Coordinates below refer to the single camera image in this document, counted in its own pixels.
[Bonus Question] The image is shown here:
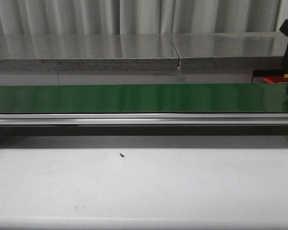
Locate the grey stone counter slab right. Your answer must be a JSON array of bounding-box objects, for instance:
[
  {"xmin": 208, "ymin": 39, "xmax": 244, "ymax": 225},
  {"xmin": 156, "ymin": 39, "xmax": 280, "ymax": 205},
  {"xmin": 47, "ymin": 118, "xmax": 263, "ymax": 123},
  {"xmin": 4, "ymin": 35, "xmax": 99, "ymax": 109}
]
[{"xmin": 172, "ymin": 32, "xmax": 288, "ymax": 70}]

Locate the grey stone counter slab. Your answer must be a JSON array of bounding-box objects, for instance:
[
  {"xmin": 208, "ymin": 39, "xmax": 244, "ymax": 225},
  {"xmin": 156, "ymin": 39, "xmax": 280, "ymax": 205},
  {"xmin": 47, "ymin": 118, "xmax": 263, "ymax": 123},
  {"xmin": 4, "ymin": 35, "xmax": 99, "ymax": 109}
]
[
  {"xmin": 172, "ymin": 32, "xmax": 288, "ymax": 70},
  {"xmin": 0, "ymin": 34, "xmax": 179, "ymax": 72}
]

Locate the red plastic tray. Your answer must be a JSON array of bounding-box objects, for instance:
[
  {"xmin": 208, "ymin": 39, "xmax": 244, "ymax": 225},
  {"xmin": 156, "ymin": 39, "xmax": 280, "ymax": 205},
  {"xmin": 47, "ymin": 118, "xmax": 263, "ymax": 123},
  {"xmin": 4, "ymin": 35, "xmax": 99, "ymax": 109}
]
[{"xmin": 263, "ymin": 76, "xmax": 288, "ymax": 83}]

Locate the green conveyor belt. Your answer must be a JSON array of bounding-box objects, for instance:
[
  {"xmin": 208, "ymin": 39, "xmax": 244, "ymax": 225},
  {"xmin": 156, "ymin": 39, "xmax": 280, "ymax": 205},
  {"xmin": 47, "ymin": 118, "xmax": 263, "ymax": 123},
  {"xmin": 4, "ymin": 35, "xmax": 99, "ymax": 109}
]
[{"xmin": 0, "ymin": 83, "xmax": 288, "ymax": 114}]

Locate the grey stone counter slab left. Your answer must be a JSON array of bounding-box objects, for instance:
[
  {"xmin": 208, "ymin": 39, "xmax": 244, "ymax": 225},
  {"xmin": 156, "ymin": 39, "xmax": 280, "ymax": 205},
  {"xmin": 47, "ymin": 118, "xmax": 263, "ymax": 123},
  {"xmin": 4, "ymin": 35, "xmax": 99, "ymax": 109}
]
[{"xmin": 0, "ymin": 34, "xmax": 179, "ymax": 72}]

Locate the white pleated curtain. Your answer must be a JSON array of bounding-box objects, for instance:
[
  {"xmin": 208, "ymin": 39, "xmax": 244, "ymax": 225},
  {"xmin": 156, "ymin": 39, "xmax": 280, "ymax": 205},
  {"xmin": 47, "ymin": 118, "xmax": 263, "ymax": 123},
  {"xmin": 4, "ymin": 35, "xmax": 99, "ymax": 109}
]
[{"xmin": 0, "ymin": 0, "xmax": 288, "ymax": 35}]

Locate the aluminium conveyor frame rail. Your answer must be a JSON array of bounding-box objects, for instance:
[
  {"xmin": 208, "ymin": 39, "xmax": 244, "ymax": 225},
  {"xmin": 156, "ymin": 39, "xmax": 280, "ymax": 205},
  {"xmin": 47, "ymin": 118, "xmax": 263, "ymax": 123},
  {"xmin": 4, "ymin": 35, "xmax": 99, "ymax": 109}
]
[{"xmin": 0, "ymin": 113, "xmax": 288, "ymax": 150}]

